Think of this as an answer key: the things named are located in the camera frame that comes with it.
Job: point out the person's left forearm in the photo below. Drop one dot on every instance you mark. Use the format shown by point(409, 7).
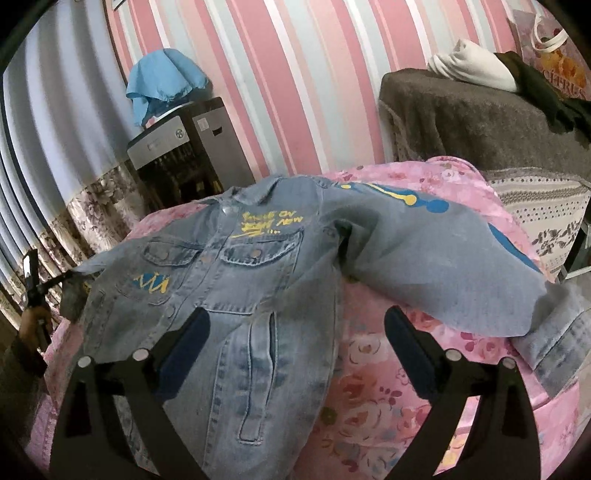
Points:
point(21, 383)

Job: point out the pink printed gift bag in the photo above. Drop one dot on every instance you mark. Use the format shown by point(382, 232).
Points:
point(563, 50)

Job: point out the light blue denim jacket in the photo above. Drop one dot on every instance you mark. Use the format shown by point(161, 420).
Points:
point(277, 277)

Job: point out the white folded cloth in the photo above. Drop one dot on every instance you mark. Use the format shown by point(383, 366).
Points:
point(471, 62)

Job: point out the dark green cloth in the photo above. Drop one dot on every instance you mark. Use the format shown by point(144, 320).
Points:
point(540, 87)

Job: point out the light blue cloth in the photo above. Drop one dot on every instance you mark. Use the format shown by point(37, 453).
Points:
point(161, 78)

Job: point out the person's left hand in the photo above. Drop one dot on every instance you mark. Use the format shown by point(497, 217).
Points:
point(31, 323)

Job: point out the brown fuzzy blanket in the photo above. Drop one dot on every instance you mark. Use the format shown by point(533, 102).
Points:
point(452, 120)

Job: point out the grey white patterned cloth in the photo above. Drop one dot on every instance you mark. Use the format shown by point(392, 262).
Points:
point(540, 207)

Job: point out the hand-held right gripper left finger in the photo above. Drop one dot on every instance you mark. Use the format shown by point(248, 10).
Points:
point(195, 330)

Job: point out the pink floral bed sheet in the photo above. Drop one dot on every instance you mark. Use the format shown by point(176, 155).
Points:
point(378, 415)

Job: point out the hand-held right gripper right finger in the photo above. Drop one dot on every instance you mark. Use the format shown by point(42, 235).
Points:
point(402, 330)

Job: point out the grey black water dispenser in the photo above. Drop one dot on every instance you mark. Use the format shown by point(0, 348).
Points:
point(184, 138)

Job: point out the floral brown curtain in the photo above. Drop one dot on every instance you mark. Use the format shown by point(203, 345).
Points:
point(92, 203)

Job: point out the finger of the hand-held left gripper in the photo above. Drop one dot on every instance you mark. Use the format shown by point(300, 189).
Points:
point(57, 278)

